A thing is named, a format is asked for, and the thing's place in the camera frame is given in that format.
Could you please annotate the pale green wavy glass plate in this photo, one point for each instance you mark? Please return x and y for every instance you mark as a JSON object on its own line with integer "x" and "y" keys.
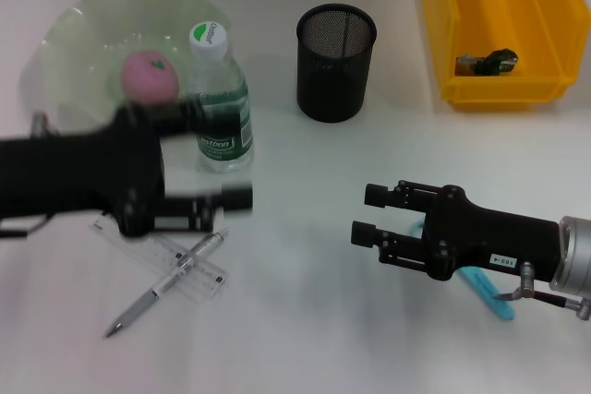
{"x": 92, "y": 34}

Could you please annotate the green plastic wrapper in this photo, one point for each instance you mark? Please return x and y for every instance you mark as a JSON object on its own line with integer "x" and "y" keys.
{"x": 489, "y": 64}

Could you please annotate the black mesh pen holder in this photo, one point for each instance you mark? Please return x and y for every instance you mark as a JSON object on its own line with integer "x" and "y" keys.
{"x": 332, "y": 85}

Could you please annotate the transparent plastic ruler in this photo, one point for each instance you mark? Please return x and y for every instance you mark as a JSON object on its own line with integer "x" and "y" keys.
{"x": 203, "y": 278}

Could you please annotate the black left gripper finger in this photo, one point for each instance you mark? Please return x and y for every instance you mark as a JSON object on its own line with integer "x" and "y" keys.
{"x": 235, "y": 198}

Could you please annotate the silver ballpoint pen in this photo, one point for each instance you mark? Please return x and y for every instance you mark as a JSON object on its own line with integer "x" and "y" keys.
{"x": 138, "y": 308}

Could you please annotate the pink toy peach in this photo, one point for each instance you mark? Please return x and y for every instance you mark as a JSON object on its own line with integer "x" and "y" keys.
{"x": 148, "y": 75}

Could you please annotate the clear water bottle green label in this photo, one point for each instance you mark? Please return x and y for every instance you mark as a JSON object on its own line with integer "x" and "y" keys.
{"x": 221, "y": 89}

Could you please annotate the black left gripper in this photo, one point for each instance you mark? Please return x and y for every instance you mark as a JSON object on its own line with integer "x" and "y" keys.
{"x": 83, "y": 172}

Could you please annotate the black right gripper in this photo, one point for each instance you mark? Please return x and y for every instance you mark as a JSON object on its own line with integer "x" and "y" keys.
{"x": 489, "y": 237}

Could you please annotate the blue scissors with cap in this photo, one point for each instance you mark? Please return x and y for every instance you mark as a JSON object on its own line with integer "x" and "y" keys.
{"x": 489, "y": 297}

